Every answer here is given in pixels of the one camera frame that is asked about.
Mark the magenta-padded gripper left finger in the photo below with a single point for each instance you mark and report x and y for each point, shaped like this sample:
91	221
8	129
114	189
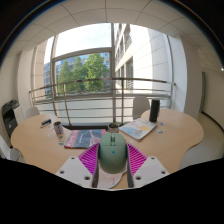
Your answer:
75	170

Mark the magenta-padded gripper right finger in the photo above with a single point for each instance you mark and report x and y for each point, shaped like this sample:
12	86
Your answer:
150	170

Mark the mint green computer mouse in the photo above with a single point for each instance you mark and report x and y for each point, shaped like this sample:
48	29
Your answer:
113	155

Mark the red and dark magazine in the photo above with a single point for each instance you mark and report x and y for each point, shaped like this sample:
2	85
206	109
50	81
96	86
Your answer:
83	138

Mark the light illustrated open book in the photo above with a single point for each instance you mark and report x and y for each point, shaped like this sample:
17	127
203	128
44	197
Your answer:
138	128

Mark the patterned mug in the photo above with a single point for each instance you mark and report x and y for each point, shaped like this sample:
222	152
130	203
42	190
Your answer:
58	129

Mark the dark blue marker box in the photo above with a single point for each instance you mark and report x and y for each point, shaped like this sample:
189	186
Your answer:
46	123

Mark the white mug with red print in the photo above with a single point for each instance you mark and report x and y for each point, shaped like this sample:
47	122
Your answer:
114	128

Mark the black cylindrical speaker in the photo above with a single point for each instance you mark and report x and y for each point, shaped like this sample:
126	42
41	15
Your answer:
154	110

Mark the white shell chair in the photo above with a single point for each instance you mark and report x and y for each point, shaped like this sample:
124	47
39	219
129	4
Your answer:
140	106
32	112

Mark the black office printer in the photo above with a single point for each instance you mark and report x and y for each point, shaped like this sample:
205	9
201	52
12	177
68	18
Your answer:
9	118

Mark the metal balcony railing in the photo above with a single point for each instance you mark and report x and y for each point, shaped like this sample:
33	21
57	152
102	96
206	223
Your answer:
83	81

